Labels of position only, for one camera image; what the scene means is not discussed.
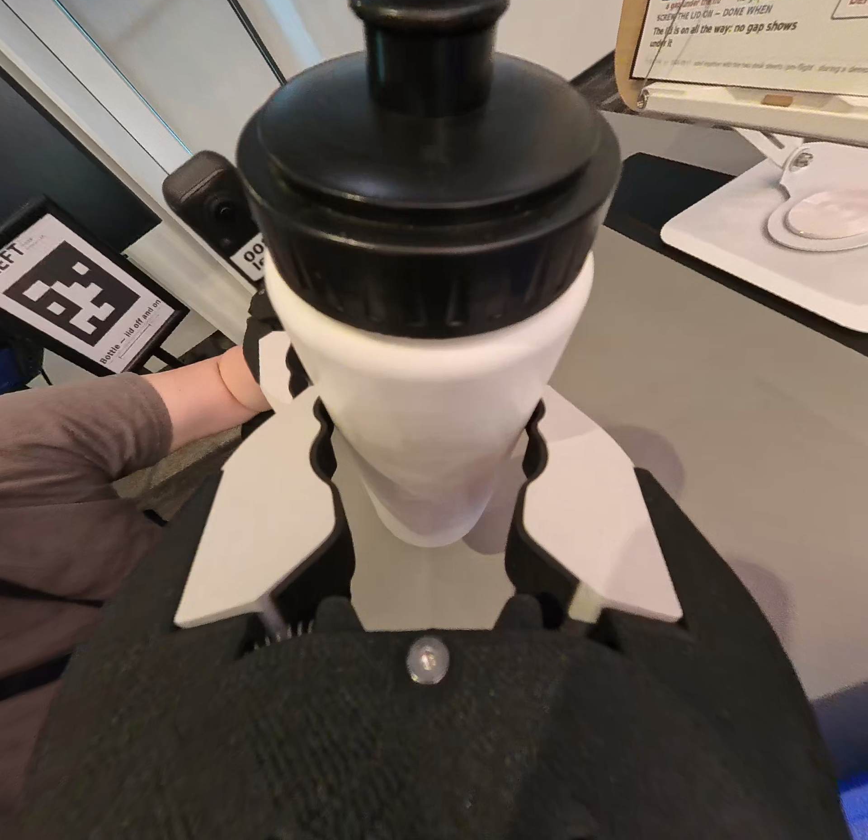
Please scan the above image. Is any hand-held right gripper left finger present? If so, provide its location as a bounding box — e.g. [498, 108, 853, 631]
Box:
[174, 396, 357, 629]

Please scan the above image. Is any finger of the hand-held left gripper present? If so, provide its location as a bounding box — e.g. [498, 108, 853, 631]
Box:
[259, 330, 314, 407]

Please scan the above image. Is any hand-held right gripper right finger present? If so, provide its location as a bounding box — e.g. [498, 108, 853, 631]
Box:
[505, 386, 684, 624]

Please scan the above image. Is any white plastic bottle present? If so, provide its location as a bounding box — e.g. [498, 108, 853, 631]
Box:
[263, 250, 596, 548]

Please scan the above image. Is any black bottle lid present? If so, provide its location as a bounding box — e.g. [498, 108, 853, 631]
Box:
[235, 0, 623, 339]

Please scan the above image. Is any blue plastic bin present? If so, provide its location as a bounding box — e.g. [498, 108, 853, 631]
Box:
[810, 691, 868, 840]

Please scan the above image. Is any black sign easel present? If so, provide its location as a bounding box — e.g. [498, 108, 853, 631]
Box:
[149, 338, 238, 373]

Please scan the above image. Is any framed glass window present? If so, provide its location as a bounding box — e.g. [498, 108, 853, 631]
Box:
[41, 0, 289, 156]

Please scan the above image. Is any framed marker sign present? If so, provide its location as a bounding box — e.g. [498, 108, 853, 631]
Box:
[0, 196, 191, 378]

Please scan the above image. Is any black rectangular pad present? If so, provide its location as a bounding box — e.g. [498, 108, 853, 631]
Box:
[604, 154, 736, 237]

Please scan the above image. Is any printed instruction sheet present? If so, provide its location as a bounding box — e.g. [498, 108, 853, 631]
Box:
[631, 0, 868, 98]

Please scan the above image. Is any dark wall screen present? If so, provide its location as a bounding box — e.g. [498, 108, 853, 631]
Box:
[0, 67, 164, 258]

